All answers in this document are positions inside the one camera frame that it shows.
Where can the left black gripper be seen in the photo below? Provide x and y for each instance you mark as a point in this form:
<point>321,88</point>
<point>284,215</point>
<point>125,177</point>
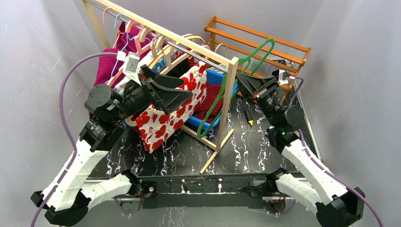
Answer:
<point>150,92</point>

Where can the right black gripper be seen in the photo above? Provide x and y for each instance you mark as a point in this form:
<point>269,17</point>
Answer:
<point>255,87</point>

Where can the white red poppy garment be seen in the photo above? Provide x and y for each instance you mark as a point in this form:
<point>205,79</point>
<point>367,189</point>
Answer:
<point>155,127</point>

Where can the cream wooden hanger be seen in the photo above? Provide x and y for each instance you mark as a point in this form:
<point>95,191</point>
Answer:
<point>169,51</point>

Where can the red polka dot skirt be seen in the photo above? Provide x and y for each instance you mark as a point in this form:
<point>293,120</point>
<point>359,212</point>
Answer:
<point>201,109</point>

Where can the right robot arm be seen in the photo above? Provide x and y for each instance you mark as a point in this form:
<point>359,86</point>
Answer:
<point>334,204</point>

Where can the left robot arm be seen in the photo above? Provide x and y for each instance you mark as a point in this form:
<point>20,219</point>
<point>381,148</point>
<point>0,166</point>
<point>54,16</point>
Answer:
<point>67,200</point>

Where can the black garment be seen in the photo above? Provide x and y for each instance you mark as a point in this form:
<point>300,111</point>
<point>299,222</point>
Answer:
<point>179,69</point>

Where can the black yellow marker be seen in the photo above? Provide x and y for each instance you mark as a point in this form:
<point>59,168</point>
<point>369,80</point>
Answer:
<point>248,117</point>

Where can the wooden clothes rack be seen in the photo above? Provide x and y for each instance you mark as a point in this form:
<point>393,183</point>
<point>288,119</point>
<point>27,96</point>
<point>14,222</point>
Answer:
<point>227,66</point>

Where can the orange wooden shoe rack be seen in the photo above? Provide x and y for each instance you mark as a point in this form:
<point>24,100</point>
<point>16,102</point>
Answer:
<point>241,41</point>

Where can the blue plastic bin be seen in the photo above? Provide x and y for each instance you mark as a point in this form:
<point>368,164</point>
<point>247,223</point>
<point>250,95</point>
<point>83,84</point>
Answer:
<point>213,78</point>

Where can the magenta garment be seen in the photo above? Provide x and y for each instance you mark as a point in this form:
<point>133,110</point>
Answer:
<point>108,65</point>

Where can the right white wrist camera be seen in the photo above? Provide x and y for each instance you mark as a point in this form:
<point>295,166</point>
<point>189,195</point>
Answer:
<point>283,77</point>

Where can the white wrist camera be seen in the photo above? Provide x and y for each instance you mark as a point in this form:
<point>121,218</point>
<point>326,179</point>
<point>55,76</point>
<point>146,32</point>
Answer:
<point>130,65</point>
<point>283,77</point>

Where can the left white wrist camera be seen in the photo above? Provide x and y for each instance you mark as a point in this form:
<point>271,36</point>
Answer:
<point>130,65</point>

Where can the black base frame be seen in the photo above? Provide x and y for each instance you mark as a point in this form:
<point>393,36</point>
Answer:
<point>227,190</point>

